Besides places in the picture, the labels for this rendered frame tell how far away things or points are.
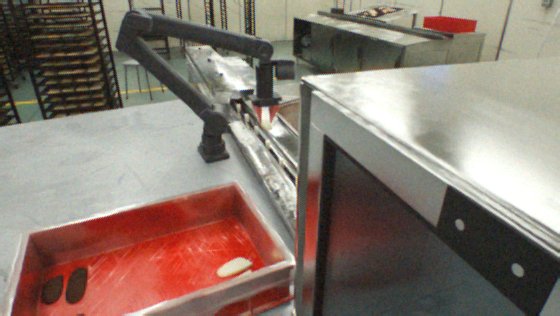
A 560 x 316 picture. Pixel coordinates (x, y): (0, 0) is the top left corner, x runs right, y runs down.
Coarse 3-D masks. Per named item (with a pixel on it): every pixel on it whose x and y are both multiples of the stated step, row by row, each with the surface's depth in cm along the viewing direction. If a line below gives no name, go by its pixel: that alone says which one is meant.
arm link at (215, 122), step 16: (128, 32) 98; (128, 48) 100; (144, 48) 102; (144, 64) 104; (160, 64) 105; (160, 80) 107; (176, 80) 107; (192, 96) 110; (208, 112) 111; (208, 128) 113; (224, 128) 114
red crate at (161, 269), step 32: (224, 224) 87; (96, 256) 77; (128, 256) 77; (160, 256) 77; (192, 256) 77; (224, 256) 77; (256, 256) 77; (64, 288) 68; (96, 288) 69; (128, 288) 69; (160, 288) 69; (192, 288) 69; (288, 288) 66
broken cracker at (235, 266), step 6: (240, 258) 76; (228, 264) 74; (234, 264) 74; (240, 264) 74; (246, 264) 74; (252, 264) 74; (222, 270) 73; (228, 270) 72; (234, 270) 72; (240, 270) 73; (222, 276) 72; (228, 276) 72
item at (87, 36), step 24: (48, 24) 286; (72, 24) 280; (96, 24) 276; (24, 48) 266; (48, 48) 307; (72, 48) 307; (96, 48) 305; (48, 72) 288; (72, 72) 290; (96, 72) 290; (48, 96) 303; (72, 96) 301; (96, 96) 302; (120, 96) 350
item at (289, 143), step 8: (280, 88) 197; (288, 88) 197; (296, 88) 197; (288, 96) 183; (296, 96) 184; (248, 104) 171; (264, 112) 161; (280, 128) 144; (280, 136) 137; (288, 136) 137; (288, 144) 131; (296, 144) 131; (272, 152) 125; (288, 152) 125; (296, 152) 125; (296, 160) 119
